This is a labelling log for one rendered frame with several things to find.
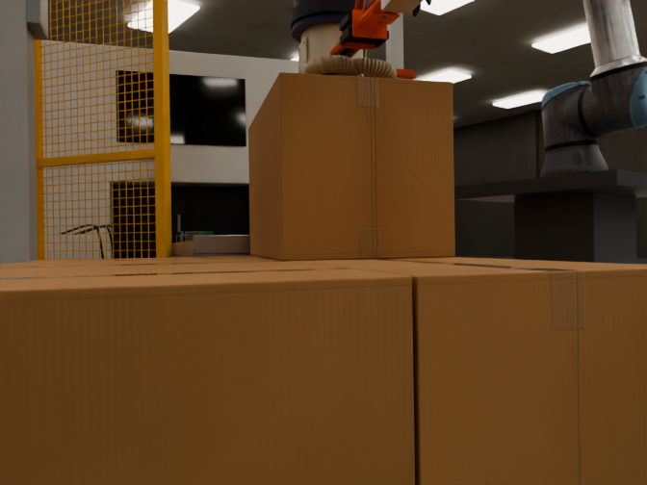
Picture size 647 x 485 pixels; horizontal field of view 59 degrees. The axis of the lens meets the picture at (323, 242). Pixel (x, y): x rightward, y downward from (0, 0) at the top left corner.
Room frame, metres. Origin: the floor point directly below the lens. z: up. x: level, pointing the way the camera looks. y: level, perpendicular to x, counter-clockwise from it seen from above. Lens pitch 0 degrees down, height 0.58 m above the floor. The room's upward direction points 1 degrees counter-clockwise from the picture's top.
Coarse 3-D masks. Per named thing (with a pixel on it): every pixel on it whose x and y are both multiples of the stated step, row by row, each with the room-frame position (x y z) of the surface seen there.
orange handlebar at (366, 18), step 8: (376, 0) 1.15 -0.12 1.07; (368, 8) 1.21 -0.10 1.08; (376, 8) 1.17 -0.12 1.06; (368, 16) 1.20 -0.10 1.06; (376, 16) 1.19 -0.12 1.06; (384, 16) 1.19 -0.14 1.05; (392, 16) 1.20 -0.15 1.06; (360, 24) 1.26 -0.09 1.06; (376, 24) 1.26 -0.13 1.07; (384, 24) 1.25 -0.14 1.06; (336, 48) 1.42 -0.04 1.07; (344, 48) 1.41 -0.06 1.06; (352, 56) 1.47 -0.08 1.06; (400, 72) 1.64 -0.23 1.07; (408, 72) 1.65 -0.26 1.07
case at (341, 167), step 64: (256, 128) 1.58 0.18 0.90; (320, 128) 1.22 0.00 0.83; (384, 128) 1.25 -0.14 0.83; (448, 128) 1.29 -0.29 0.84; (256, 192) 1.60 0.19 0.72; (320, 192) 1.22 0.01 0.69; (384, 192) 1.25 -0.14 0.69; (448, 192) 1.29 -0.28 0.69; (320, 256) 1.22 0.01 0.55; (384, 256) 1.25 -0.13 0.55; (448, 256) 1.29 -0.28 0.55
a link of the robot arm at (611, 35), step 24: (600, 0) 1.52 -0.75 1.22; (624, 0) 1.51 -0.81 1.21; (600, 24) 1.53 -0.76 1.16; (624, 24) 1.51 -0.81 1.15; (600, 48) 1.55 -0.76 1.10; (624, 48) 1.52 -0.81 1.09; (600, 72) 1.54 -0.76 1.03; (624, 72) 1.50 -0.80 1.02; (600, 96) 1.56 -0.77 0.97; (624, 96) 1.51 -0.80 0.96; (600, 120) 1.58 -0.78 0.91; (624, 120) 1.54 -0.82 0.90
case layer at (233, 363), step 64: (256, 256) 1.66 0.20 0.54; (0, 320) 0.50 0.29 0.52; (64, 320) 0.51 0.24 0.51; (128, 320) 0.53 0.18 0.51; (192, 320) 0.55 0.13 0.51; (256, 320) 0.57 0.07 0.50; (320, 320) 0.58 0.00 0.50; (384, 320) 0.61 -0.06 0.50; (448, 320) 0.63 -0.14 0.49; (512, 320) 0.65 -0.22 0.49; (576, 320) 0.68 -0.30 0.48; (640, 320) 0.70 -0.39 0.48; (0, 384) 0.50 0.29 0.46; (64, 384) 0.51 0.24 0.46; (128, 384) 0.53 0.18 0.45; (192, 384) 0.55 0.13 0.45; (256, 384) 0.57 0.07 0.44; (320, 384) 0.58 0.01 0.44; (384, 384) 0.60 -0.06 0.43; (448, 384) 0.63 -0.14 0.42; (512, 384) 0.65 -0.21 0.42; (576, 384) 0.68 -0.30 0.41; (640, 384) 0.70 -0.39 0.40; (0, 448) 0.50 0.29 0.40; (64, 448) 0.51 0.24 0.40; (128, 448) 0.53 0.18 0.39; (192, 448) 0.55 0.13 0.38; (256, 448) 0.56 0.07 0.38; (320, 448) 0.58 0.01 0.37; (384, 448) 0.60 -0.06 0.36; (448, 448) 0.63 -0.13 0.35; (512, 448) 0.65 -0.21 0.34; (576, 448) 0.68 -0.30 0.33; (640, 448) 0.70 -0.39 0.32
